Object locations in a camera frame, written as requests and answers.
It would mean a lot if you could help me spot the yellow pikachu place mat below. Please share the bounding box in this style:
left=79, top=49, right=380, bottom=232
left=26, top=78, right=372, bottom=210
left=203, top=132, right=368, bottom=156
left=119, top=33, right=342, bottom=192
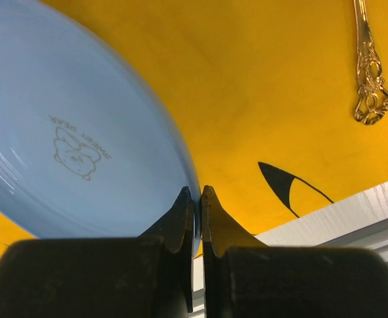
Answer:
left=0, top=1, right=388, bottom=257

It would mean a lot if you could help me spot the blue plastic plate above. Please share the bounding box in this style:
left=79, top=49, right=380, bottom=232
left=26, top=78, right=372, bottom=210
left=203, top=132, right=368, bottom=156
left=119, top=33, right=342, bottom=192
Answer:
left=0, top=1, right=200, bottom=239

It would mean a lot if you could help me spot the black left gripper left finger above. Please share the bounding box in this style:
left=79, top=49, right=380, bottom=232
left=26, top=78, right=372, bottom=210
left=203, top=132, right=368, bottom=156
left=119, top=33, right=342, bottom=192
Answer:
left=0, top=187, right=194, bottom=317

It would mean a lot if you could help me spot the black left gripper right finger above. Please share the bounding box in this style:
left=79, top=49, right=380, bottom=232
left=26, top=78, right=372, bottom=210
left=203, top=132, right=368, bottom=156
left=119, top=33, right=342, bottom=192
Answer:
left=201, top=186, right=388, bottom=317

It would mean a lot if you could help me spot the gold spoon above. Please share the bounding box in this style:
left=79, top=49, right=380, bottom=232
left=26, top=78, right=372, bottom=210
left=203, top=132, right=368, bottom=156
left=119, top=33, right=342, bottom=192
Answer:
left=354, top=1, right=388, bottom=125

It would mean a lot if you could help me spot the aluminium front frame rail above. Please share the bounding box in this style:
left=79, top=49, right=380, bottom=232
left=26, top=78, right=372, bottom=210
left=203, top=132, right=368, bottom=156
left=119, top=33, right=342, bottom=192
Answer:
left=192, top=220, right=388, bottom=318

